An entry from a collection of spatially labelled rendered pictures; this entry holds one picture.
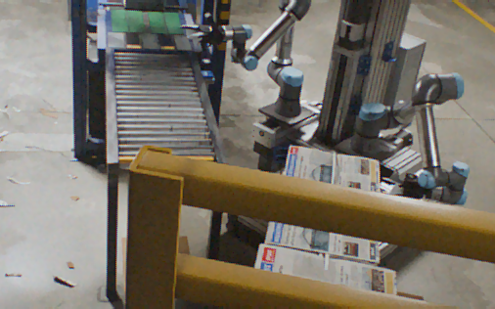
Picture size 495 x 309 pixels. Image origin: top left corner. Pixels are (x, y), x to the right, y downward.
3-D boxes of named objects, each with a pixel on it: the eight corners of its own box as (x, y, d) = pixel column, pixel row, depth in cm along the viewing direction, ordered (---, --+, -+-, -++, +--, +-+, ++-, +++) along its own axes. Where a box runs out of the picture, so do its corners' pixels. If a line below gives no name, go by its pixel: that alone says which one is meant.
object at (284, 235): (378, 215, 245) (379, 212, 244) (379, 265, 221) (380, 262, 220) (277, 197, 248) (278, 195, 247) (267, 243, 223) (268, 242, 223)
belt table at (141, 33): (202, 66, 433) (202, 51, 428) (97, 62, 419) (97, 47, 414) (190, 26, 491) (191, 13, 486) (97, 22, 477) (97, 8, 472)
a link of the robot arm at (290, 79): (284, 100, 353) (288, 75, 346) (273, 88, 363) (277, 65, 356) (304, 98, 357) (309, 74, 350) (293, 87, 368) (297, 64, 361)
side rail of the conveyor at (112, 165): (118, 185, 310) (118, 162, 304) (106, 185, 309) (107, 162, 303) (113, 66, 422) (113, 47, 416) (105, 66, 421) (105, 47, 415)
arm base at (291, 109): (285, 102, 374) (288, 85, 369) (306, 111, 366) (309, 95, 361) (267, 109, 363) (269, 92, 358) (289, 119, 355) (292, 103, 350)
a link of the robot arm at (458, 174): (453, 171, 285) (445, 193, 290) (474, 168, 288) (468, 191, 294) (442, 161, 291) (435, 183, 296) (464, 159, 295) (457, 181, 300)
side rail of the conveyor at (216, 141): (227, 184, 321) (229, 162, 315) (215, 185, 320) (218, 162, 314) (194, 68, 433) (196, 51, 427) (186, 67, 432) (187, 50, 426)
